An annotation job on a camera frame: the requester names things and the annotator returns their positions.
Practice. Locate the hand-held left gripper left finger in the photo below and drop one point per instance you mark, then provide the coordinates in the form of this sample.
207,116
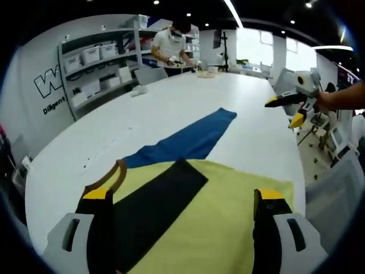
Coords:
99,228

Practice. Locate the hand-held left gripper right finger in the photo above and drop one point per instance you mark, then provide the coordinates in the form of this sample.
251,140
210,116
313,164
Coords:
271,228

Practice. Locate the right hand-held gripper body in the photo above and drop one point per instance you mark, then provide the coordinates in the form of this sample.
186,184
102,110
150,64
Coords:
309,84

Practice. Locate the yellow blue colour-block garment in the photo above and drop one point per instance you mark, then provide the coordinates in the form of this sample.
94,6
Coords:
228,214

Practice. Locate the person's right hand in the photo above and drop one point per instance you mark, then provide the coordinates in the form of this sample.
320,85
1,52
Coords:
325,100

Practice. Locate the grey chair back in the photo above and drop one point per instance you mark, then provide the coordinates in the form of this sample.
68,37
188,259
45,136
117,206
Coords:
288,81
18,148
151,75

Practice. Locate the white machine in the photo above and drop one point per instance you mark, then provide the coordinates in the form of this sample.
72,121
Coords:
342,142

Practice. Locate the black tripod stand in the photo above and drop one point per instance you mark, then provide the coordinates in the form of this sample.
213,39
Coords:
225,51

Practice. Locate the light wooden object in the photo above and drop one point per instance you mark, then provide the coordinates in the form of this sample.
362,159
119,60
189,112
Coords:
208,75

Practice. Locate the ceiling light strip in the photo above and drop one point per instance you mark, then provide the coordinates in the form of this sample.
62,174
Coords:
233,12

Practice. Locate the pink hanging cloth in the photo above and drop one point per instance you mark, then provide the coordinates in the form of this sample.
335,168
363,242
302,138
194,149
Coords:
3,131

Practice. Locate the white crumpled cloth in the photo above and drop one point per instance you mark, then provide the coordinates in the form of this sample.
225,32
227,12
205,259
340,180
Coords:
139,92

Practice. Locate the grey metal storage shelf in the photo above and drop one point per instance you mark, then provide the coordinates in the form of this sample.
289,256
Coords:
61,71

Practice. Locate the group of ceiling spot lights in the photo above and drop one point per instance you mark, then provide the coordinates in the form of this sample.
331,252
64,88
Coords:
156,2

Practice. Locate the group of white storage boxes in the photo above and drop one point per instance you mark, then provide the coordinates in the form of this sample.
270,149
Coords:
91,55

